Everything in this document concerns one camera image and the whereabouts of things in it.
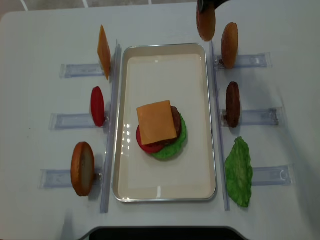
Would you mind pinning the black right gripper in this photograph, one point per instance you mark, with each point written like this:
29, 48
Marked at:
203, 5

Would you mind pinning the sesame bun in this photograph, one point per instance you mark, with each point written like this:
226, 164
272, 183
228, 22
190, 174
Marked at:
229, 45
206, 23

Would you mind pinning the standing meat patty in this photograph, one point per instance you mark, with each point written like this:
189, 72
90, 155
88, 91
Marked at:
233, 106

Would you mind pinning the standing cheese slice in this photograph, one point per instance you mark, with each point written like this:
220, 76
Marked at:
104, 53

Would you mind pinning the meat patty on burger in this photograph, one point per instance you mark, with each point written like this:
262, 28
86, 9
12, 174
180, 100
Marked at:
178, 128

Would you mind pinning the cheese slice on burger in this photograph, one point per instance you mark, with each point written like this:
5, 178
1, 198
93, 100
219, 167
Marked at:
156, 122

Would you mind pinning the standing tomato slice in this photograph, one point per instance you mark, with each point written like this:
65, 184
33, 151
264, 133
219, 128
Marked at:
97, 106

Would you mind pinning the lettuce leaf on burger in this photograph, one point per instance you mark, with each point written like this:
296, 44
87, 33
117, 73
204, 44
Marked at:
170, 151

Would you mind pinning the tomato slice on burger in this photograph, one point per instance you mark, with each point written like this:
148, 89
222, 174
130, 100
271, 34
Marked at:
149, 148

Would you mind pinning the clear cheese holder track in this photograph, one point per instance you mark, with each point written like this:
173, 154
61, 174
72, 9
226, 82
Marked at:
80, 70

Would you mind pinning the standing lettuce leaf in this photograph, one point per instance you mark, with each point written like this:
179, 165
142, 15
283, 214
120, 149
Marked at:
239, 173

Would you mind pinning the clear lettuce holder track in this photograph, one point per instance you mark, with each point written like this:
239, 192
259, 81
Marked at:
272, 176

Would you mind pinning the clear tomato holder track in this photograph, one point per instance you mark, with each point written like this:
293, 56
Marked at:
71, 121

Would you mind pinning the standing sesame top bun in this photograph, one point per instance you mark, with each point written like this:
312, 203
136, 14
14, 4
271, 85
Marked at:
229, 45

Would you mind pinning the clear top bun holder track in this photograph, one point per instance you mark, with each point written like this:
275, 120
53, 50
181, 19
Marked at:
261, 60

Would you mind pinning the clear bun holder track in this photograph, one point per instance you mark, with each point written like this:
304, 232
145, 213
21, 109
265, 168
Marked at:
261, 60
55, 179

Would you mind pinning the silver metal tray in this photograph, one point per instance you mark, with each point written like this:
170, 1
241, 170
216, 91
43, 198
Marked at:
156, 73

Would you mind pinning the clear patty holder track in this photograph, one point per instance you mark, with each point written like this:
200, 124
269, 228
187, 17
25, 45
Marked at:
262, 117

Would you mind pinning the standing bottom bun slice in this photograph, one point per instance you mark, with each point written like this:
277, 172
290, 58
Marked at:
82, 171

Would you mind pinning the black base at table edge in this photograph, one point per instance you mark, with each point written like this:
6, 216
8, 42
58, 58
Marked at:
165, 233

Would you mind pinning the clear right rack rail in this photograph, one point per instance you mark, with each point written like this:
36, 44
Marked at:
226, 199

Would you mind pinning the clear rack rail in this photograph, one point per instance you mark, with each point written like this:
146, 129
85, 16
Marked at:
226, 199
112, 122

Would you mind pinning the clear left rack rail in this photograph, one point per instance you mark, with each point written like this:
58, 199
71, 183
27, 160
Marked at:
112, 122

